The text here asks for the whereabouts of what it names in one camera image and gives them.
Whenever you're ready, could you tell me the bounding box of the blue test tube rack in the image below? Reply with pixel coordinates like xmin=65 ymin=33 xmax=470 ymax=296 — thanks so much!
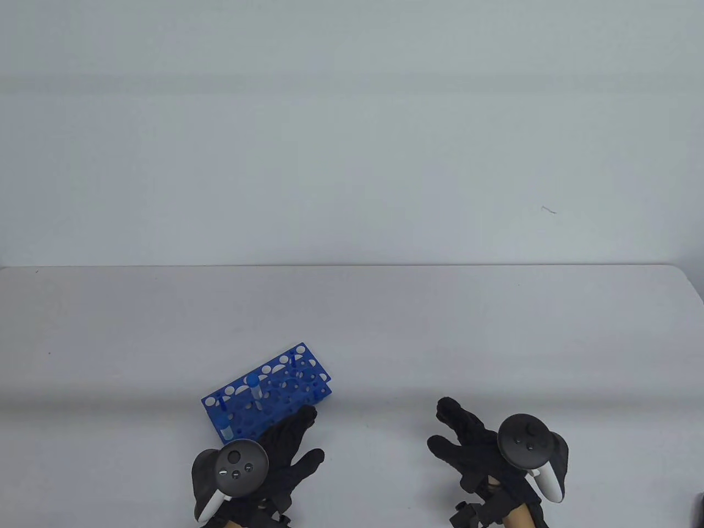
xmin=201 ymin=343 xmax=333 ymax=441

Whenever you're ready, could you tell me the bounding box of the person's right forearm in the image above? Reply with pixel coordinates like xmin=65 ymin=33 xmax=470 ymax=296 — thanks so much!
xmin=498 ymin=503 xmax=534 ymax=528

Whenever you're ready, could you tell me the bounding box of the person's left hand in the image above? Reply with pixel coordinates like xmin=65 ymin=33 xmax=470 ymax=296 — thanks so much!
xmin=236 ymin=404 xmax=326 ymax=518

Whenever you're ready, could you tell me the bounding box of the person's right hand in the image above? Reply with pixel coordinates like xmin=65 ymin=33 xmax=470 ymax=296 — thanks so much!
xmin=427 ymin=397 xmax=542 ymax=504

